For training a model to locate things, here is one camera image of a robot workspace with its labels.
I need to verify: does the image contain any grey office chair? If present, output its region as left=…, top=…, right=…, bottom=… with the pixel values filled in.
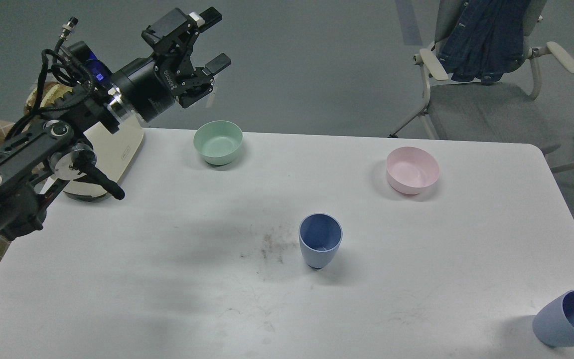
left=390, top=0, right=574, bottom=155

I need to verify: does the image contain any pink bowl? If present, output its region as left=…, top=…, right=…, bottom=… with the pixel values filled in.
left=385, top=146, right=440, bottom=195

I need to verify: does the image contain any blue cup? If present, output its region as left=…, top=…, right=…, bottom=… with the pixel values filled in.
left=298, top=213, right=343, bottom=270
left=532, top=290, right=574, bottom=347

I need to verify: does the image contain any blue denim jacket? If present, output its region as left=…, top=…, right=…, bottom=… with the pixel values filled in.
left=437, top=0, right=531, bottom=84

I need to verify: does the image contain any cream toaster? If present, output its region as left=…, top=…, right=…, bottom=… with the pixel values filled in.
left=24, top=82, right=144, bottom=202

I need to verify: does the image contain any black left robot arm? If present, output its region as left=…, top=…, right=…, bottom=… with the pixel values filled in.
left=0, top=7, right=232, bottom=241

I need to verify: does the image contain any back toast slice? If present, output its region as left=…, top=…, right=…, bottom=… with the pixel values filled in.
left=23, top=81, right=73, bottom=115

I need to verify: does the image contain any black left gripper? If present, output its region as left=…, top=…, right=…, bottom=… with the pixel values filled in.
left=110, top=7, right=232, bottom=121

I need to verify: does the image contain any green bowl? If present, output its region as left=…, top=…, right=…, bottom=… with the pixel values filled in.
left=193, top=120, right=244, bottom=166

